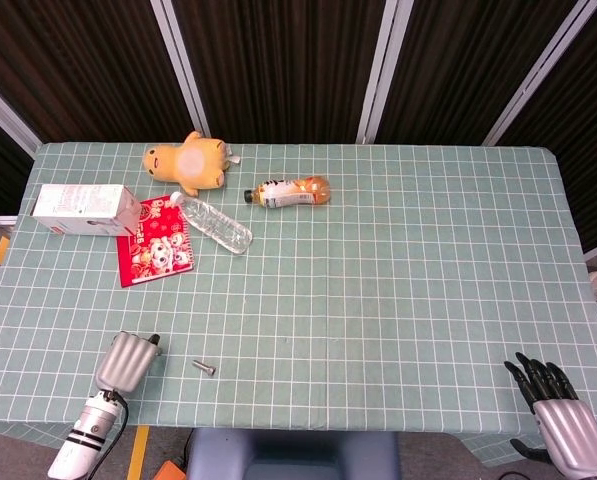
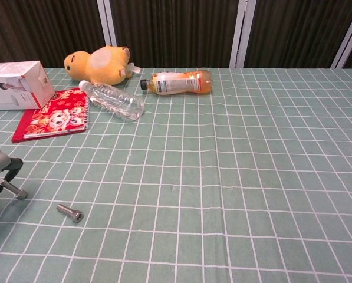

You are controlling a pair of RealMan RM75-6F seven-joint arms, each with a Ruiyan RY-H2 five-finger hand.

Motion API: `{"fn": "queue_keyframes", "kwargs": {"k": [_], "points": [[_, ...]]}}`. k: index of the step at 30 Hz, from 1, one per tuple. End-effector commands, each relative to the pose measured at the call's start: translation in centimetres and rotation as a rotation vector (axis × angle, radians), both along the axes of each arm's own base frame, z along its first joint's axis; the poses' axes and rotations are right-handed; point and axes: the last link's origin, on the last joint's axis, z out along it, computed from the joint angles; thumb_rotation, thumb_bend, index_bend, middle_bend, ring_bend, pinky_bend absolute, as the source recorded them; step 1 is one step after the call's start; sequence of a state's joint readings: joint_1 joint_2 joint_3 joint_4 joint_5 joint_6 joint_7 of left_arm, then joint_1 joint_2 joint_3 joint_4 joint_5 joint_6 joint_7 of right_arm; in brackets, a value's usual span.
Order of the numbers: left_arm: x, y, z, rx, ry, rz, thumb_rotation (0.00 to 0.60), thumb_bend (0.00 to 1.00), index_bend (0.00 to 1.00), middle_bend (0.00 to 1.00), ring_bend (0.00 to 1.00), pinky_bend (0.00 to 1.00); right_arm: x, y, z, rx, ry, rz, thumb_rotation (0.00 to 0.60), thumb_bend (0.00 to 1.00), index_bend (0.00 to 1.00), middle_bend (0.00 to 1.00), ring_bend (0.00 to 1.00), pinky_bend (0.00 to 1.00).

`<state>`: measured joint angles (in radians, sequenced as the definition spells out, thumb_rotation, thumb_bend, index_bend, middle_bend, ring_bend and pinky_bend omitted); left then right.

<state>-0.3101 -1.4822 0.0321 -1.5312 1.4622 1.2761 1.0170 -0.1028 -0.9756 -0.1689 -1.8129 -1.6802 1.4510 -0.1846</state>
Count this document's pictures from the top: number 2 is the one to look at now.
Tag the green checked tablecloth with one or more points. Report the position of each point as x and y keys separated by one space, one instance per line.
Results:
x=208 y=177

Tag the white cardboard box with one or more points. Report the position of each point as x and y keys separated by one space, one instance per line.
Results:
x=13 y=85

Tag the orange tea bottle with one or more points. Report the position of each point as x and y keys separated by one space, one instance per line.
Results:
x=178 y=82

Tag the red spiral notebook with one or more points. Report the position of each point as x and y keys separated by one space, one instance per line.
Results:
x=55 y=118

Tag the clear plastic water bottle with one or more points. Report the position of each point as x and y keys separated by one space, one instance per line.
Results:
x=113 y=98

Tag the white partition frame post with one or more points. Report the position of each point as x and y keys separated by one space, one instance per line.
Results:
x=106 y=22
x=349 y=35
x=241 y=34

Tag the yellow plush toy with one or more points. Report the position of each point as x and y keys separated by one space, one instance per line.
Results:
x=102 y=65

